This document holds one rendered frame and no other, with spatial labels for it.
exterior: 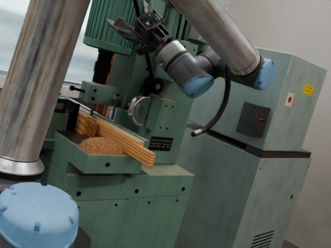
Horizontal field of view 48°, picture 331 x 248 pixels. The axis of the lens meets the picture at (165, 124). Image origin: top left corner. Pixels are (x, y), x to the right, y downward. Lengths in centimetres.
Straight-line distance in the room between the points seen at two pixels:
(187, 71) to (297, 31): 260
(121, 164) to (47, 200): 48
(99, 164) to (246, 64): 51
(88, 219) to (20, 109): 62
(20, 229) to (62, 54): 34
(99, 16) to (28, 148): 65
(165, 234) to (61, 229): 94
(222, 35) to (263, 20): 291
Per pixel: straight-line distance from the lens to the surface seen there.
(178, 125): 155
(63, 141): 124
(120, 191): 134
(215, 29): 89
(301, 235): 351
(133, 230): 147
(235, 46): 95
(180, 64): 109
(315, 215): 344
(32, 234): 68
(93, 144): 114
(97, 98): 138
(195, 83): 107
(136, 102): 135
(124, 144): 123
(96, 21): 134
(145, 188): 141
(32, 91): 78
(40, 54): 77
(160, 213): 152
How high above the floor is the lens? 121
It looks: 9 degrees down
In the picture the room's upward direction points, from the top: 15 degrees clockwise
